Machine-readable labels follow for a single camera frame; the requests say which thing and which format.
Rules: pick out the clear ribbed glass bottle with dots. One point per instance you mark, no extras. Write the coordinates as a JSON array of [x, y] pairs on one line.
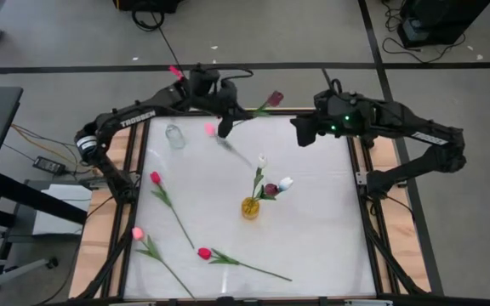
[[175, 138]]

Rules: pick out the black case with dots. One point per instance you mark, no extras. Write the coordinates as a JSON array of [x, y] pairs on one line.
[[147, 5]]

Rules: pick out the white artificial tulip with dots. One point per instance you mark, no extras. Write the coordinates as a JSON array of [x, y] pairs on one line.
[[286, 183], [262, 161]]

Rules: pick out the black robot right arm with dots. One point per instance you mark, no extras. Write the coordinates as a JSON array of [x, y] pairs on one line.
[[398, 121]]

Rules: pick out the silver corner bracket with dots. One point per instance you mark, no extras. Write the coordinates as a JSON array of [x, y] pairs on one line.
[[361, 178]]

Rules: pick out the white cabinet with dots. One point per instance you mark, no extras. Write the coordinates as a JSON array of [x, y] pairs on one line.
[[58, 217]]

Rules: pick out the yellow embossed glass vase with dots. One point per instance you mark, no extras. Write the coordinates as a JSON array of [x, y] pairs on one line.
[[250, 210]]

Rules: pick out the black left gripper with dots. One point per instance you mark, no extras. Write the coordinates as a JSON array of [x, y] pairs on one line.
[[228, 102]]

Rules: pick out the pink tape tag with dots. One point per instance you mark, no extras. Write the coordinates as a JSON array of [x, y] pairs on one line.
[[176, 72]]

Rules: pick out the grey chair base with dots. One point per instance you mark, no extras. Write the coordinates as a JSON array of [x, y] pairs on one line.
[[15, 274]]

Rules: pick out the wooden table board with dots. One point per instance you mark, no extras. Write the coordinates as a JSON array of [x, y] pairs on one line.
[[96, 238]]

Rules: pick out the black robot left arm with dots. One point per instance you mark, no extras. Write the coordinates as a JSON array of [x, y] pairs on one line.
[[136, 119]]

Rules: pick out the pink artificial tulip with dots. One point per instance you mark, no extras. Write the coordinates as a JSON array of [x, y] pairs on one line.
[[138, 233], [209, 129]]

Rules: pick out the black power adapter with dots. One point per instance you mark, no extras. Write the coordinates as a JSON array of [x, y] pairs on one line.
[[49, 166]]

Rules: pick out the black aluminium table frame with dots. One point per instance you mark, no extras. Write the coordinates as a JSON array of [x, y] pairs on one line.
[[133, 212]]

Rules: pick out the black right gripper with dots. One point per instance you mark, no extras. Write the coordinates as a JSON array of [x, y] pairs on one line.
[[338, 112]]

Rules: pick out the black computer tower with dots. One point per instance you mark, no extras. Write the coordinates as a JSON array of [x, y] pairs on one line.
[[440, 21]]

